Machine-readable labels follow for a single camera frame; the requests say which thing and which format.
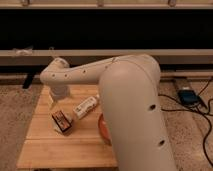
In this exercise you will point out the long wooden rail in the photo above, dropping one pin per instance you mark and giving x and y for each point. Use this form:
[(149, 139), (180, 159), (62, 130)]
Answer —
[(164, 56)]

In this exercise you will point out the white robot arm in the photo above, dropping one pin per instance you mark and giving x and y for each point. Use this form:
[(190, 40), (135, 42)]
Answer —
[(128, 93)]

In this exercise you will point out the white rectangular box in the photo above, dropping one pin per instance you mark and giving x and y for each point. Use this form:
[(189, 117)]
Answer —
[(85, 106)]

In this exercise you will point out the dark brown snack box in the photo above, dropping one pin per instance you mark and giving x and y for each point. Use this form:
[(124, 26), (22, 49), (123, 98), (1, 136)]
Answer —
[(61, 121)]

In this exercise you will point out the wooden table board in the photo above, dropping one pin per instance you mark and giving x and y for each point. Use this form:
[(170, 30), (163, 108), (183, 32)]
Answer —
[(82, 147)]

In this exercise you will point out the black power adapter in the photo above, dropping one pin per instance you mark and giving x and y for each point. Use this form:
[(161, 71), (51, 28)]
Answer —
[(187, 96)]

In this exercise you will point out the orange ceramic bowl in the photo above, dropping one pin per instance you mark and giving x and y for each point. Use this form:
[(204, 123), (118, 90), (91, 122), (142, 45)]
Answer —
[(103, 131)]

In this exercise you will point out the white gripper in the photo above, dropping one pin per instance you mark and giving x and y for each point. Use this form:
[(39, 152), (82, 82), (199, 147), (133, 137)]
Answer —
[(59, 92)]

